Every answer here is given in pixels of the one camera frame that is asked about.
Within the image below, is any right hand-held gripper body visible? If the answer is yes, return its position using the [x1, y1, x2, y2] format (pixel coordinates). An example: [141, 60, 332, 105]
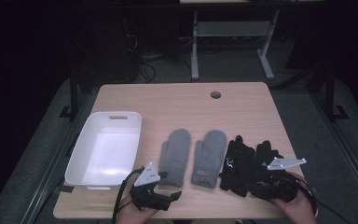
[249, 157, 308, 203]

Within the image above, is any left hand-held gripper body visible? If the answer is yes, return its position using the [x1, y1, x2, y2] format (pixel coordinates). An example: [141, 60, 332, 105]
[130, 161, 172, 212]

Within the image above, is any black glove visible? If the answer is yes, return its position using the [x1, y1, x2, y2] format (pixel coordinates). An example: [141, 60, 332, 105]
[251, 140, 285, 188]
[218, 134, 257, 198]

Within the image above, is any plain grey mitten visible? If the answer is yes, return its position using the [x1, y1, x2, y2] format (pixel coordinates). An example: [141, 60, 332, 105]
[158, 128, 192, 189]

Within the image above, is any grey mitten with label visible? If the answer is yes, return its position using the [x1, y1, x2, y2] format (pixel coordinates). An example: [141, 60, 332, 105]
[190, 129, 227, 189]

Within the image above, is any white plastic basin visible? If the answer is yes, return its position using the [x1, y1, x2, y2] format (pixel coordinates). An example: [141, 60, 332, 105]
[64, 111, 144, 190]

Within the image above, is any person's left hand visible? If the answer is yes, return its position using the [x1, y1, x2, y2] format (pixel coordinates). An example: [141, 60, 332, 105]
[115, 194, 158, 224]

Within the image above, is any person's right hand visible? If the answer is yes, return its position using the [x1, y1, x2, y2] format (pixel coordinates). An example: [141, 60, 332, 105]
[271, 172, 319, 224]

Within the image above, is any dark tape strip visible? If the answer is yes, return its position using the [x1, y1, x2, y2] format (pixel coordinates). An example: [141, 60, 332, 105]
[58, 185, 76, 194]

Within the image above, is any black metal stand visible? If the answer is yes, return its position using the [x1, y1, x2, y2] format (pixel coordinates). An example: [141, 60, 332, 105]
[324, 66, 350, 121]
[59, 69, 79, 119]

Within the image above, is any dark computer case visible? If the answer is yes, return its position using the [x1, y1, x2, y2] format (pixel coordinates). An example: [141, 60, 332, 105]
[74, 15, 142, 85]

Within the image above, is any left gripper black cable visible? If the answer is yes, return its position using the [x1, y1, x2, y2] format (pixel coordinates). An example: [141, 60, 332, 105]
[111, 167, 145, 224]

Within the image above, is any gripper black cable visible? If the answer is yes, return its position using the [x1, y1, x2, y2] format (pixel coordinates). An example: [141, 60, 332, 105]
[292, 176, 346, 224]
[111, 167, 145, 224]

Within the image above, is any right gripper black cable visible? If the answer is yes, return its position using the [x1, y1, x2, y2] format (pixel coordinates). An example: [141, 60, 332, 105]
[292, 176, 346, 224]

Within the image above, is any aluminium rail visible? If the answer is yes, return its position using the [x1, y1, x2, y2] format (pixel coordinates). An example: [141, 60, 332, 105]
[20, 92, 92, 224]
[310, 92, 358, 216]

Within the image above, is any bundle of floor cables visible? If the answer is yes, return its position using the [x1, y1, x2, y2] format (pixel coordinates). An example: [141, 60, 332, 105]
[138, 52, 194, 84]

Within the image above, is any white metal desk frame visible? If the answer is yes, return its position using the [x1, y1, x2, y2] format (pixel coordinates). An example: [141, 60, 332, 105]
[190, 8, 282, 81]

